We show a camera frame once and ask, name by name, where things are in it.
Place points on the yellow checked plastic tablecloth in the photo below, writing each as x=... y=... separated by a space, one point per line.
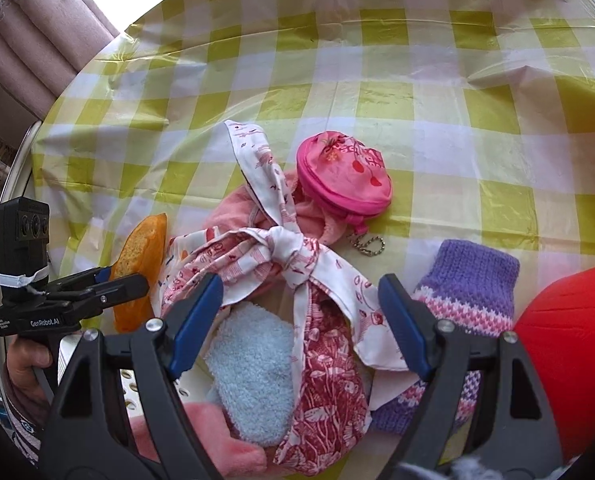
x=427 y=85

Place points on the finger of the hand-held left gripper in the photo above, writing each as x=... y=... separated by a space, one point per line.
x=122 y=290
x=94 y=276

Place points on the purple knitted sock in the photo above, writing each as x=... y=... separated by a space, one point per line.
x=472 y=280

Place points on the pink fluffy sock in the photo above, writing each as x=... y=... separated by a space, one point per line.
x=227 y=215
x=212 y=435

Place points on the light blue fluffy sock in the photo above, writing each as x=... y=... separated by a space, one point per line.
x=252 y=370

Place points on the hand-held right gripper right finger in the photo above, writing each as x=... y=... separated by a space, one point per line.
x=402 y=325

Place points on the red thermos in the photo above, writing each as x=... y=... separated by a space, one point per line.
x=577 y=360

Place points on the person's left forearm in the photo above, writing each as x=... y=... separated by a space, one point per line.
x=24 y=430

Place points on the person's left hand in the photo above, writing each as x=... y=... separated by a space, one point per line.
x=22 y=370

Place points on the red and white printed scarf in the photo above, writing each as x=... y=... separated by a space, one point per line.
x=287 y=245

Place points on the orange sponge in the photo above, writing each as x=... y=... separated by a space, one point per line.
x=140 y=255

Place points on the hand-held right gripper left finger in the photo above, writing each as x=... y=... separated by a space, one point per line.
x=197 y=320

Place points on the beige curtain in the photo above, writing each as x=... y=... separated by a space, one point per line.
x=37 y=35

